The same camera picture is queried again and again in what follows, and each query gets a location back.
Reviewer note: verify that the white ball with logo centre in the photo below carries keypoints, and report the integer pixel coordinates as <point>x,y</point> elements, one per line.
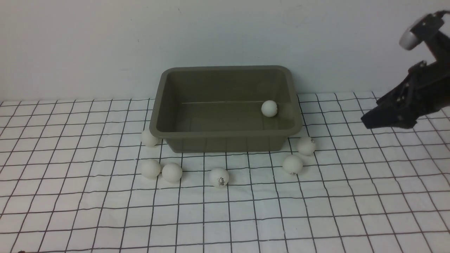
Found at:
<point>219,177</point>

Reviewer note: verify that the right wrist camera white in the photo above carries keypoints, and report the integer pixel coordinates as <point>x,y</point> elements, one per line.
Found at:
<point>421,30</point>

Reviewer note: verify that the white ball logo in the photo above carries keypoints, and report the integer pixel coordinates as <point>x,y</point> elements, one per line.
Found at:
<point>306,146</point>

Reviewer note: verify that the white grid-pattern tablecloth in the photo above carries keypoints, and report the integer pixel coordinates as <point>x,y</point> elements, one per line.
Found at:
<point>71,183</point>

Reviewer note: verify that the grey-brown plastic bin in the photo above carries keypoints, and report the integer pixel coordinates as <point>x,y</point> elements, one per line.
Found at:
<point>218,109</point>

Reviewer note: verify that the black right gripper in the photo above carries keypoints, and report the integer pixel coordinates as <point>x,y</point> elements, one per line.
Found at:
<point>424,91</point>

